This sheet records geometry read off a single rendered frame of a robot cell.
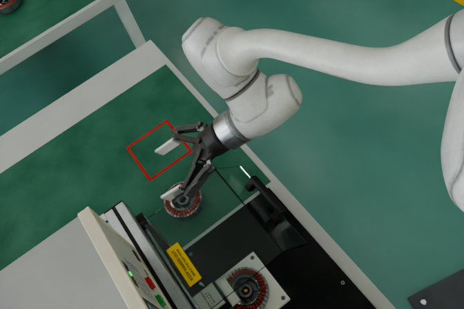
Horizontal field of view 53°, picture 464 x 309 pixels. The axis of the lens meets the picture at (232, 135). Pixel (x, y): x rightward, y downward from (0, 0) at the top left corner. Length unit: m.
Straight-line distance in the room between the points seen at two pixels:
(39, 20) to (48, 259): 1.48
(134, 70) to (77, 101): 0.23
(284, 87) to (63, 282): 0.56
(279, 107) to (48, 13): 1.36
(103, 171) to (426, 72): 1.06
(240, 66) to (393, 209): 1.34
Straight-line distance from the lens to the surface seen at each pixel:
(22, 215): 1.60
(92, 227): 0.77
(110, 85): 1.73
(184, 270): 0.97
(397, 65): 0.78
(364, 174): 2.20
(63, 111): 1.75
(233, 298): 1.12
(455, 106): 0.58
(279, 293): 1.21
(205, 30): 0.96
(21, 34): 2.13
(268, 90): 1.00
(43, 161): 1.66
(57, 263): 0.78
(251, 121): 1.02
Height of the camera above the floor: 1.95
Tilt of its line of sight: 56 degrees down
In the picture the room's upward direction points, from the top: 20 degrees counter-clockwise
